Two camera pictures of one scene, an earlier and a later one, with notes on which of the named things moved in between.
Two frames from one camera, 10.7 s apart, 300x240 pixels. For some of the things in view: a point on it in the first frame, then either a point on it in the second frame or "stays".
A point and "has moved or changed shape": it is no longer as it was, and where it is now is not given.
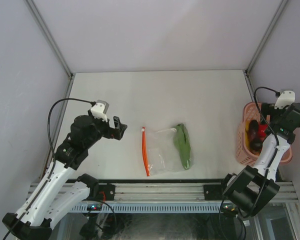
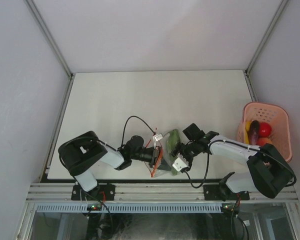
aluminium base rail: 286,192 stays
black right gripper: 268,109 → 179,149
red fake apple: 262,130 stays
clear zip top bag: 168,150 has moved or changed shape
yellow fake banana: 247,137 stays
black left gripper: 116,133 → 155,152
